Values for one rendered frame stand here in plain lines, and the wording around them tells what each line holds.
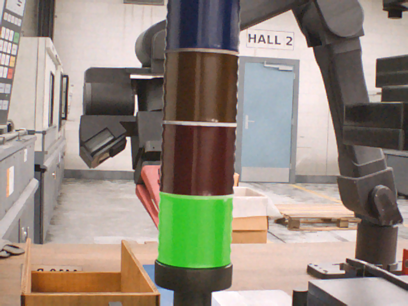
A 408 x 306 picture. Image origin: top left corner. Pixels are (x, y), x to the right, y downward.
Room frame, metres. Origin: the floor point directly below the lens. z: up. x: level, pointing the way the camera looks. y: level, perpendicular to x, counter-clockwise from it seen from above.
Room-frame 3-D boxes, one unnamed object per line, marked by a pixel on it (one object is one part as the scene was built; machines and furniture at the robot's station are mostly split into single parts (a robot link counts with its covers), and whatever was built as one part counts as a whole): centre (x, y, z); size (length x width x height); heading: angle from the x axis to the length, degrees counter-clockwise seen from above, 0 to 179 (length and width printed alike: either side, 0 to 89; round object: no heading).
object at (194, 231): (0.33, 0.00, 1.07); 0.04 x 0.04 x 0.03
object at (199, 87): (0.33, 0.00, 1.14); 0.04 x 0.04 x 0.03
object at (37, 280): (0.67, 0.12, 0.93); 0.25 x 0.13 x 0.08; 14
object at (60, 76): (7.37, 1.59, 1.21); 0.86 x 0.10 x 0.79; 10
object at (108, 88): (0.86, 0.10, 1.17); 0.12 x 0.09 x 0.12; 105
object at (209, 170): (0.33, 0.00, 1.10); 0.04 x 0.04 x 0.03
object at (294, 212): (7.28, -1.40, 0.07); 1.20 x 1.00 x 0.14; 102
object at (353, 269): (0.62, -0.16, 0.98); 0.07 x 0.02 x 0.01; 14
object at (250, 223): (4.29, -0.14, 0.40); 0.66 x 0.62 x 0.50; 11
